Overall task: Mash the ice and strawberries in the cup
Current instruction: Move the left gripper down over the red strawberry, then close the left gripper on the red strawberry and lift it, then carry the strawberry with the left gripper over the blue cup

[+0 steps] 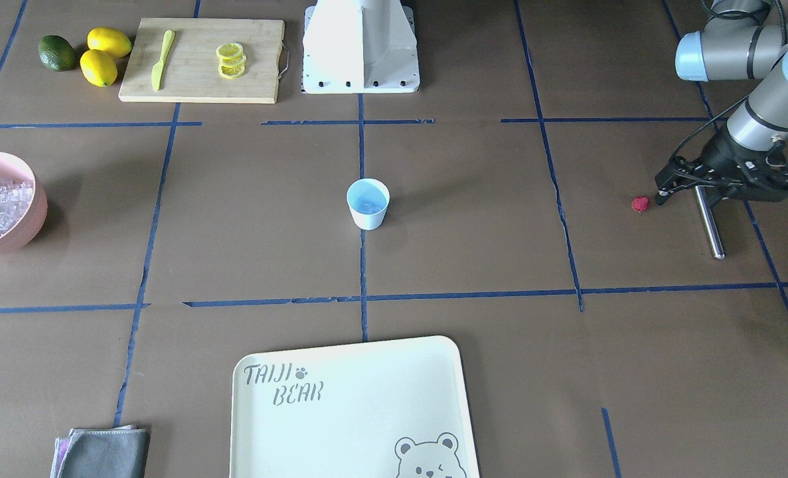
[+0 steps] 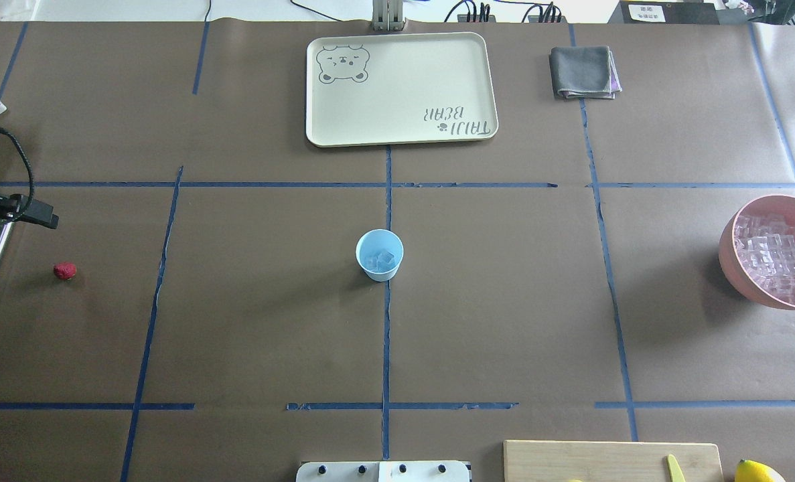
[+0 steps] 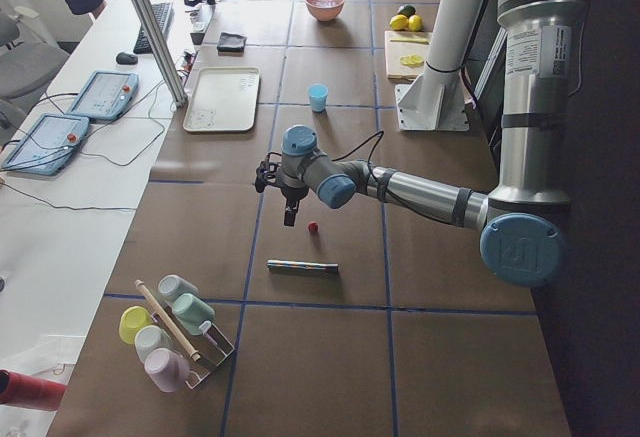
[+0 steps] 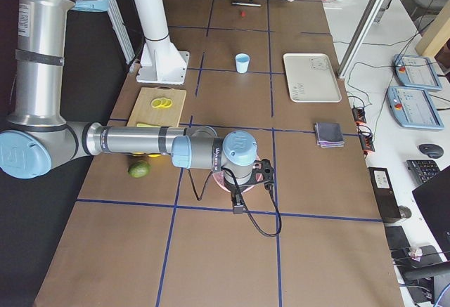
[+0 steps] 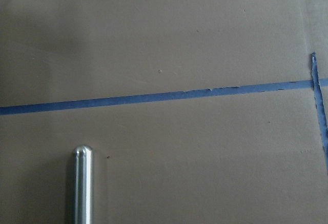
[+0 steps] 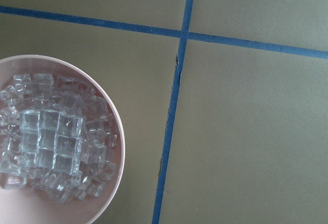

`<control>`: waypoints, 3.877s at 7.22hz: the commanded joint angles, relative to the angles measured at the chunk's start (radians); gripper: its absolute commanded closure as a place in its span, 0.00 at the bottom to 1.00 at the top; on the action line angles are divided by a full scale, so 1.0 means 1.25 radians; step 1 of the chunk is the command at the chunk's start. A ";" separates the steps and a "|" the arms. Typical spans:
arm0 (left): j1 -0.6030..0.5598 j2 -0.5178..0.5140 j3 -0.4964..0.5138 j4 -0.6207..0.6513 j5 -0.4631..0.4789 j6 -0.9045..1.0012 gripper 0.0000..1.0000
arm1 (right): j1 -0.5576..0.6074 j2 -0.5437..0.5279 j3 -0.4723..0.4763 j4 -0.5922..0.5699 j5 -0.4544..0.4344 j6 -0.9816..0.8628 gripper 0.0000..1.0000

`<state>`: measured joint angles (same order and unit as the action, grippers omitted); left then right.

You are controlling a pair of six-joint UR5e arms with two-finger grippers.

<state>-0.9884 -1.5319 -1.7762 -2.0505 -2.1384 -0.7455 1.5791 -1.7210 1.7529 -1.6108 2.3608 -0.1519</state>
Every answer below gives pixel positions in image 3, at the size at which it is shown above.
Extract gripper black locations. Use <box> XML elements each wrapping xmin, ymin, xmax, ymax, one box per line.
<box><xmin>281</xmin><ymin>186</ymin><xmax>308</xmax><ymax>227</ymax></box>

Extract steel muddler black tip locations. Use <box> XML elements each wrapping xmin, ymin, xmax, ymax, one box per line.
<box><xmin>266</xmin><ymin>259</ymin><xmax>339</xmax><ymax>275</ymax></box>

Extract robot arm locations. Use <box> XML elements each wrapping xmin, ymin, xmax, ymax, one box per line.
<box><xmin>264</xmin><ymin>0</ymin><xmax>589</xmax><ymax>287</ymax></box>

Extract light blue cup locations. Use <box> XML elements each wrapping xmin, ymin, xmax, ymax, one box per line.
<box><xmin>308</xmin><ymin>84</ymin><xmax>328</xmax><ymax>113</ymax></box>

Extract grey cup on rack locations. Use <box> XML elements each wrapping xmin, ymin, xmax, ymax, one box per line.
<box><xmin>157</xmin><ymin>274</ymin><xmax>200</xmax><ymax>305</ymax></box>

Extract mint green cup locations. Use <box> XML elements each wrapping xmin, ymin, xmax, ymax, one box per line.
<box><xmin>171</xmin><ymin>293</ymin><xmax>215</xmax><ymax>335</ymax></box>

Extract yellow cup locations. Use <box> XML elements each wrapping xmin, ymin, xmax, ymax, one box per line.
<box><xmin>118</xmin><ymin>306</ymin><xmax>156</xmax><ymax>345</ymax></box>

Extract white cup on rack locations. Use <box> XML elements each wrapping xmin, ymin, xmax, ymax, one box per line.
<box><xmin>134</xmin><ymin>325</ymin><xmax>175</xmax><ymax>364</ymax></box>

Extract lilac cup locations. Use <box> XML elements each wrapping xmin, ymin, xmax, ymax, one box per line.
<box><xmin>144</xmin><ymin>348</ymin><xmax>190</xmax><ymax>393</ymax></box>

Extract cream bear tray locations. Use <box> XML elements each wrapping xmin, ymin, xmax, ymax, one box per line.
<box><xmin>183</xmin><ymin>67</ymin><xmax>260</xmax><ymax>133</ymax></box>

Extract folded grey cloth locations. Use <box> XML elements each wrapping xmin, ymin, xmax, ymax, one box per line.
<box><xmin>216</xmin><ymin>32</ymin><xmax>247</xmax><ymax>54</ymax></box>

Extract lemon slices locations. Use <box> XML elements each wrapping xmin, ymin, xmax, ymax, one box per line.
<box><xmin>399</xmin><ymin>54</ymin><xmax>424</xmax><ymax>68</ymax></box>

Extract wooden cutting board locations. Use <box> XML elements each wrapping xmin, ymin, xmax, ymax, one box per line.
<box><xmin>384</xmin><ymin>30</ymin><xmax>432</xmax><ymax>79</ymax></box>

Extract pink bowl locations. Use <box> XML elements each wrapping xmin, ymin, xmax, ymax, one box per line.
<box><xmin>305</xmin><ymin>0</ymin><xmax>345</xmax><ymax>22</ymax></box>

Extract yellow plastic knife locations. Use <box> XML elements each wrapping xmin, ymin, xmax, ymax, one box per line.
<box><xmin>389</xmin><ymin>37</ymin><xmax>430</xmax><ymax>45</ymax></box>

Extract yellow lemon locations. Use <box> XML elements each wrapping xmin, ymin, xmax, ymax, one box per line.
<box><xmin>407</xmin><ymin>14</ymin><xmax>423</xmax><ymax>32</ymax></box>
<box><xmin>389</xmin><ymin>14</ymin><xmax>409</xmax><ymax>31</ymax></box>

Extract blue teach pendant far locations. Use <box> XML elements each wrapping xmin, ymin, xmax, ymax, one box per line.
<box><xmin>66</xmin><ymin>71</ymin><xmax>139</xmax><ymax>122</ymax></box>

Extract blue teach pendant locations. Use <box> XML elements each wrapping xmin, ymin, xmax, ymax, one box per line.
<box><xmin>66</xmin><ymin>71</ymin><xmax>139</xmax><ymax>122</ymax></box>
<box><xmin>1</xmin><ymin>114</ymin><xmax>91</xmax><ymax>176</ymax></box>

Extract black computer mouse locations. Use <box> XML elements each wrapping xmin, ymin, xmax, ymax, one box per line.
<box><xmin>116</xmin><ymin>52</ymin><xmax>138</xmax><ymax>65</ymax></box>

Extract green avocado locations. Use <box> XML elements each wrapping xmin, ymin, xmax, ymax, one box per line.
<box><xmin>397</xmin><ymin>4</ymin><xmax>416</xmax><ymax>18</ymax></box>

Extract black keyboard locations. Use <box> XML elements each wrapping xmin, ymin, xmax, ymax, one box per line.
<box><xmin>132</xmin><ymin>1</ymin><xmax>176</xmax><ymax>55</ymax></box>

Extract blue teach pendant near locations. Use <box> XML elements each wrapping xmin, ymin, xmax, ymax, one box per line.
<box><xmin>1</xmin><ymin>114</ymin><xmax>91</xmax><ymax>176</ymax></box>

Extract grey office chair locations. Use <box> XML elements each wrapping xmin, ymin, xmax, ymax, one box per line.
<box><xmin>1</xmin><ymin>6</ymin><xmax>70</xmax><ymax>114</ymax></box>

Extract red bottle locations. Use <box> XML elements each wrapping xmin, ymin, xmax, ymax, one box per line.
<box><xmin>1</xmin><ymin>369</ymin><xmax>66</xmax><ymax>411</ymax></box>

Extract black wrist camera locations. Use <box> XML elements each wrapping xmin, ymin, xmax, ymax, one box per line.
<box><xmin>254</xmin><ymin>151</ymin><xmax>283</xmax><ymax>193</ymax></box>

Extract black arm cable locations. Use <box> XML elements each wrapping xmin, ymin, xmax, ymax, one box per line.
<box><xmin>332</xmin><ymin>129</ymin><xmax>401</xmax><ymax>203</ymax></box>

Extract white wire cup rack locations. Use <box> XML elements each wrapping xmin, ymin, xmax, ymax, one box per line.
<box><xmin>151</xmin><ymin>310</ymin><xmax>235</xmax><ymax>390</ymax></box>

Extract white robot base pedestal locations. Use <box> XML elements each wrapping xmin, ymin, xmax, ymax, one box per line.
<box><xmin>395</xmin><ymin>0</ymin><xmax>484</xmax><ymax>132</ymax></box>

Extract aluminium frame post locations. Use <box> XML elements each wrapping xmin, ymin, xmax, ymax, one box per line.
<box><xmin>131</xmin><ymin>0</ymin><xmax>188</xmax><ymax>108</ymax></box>

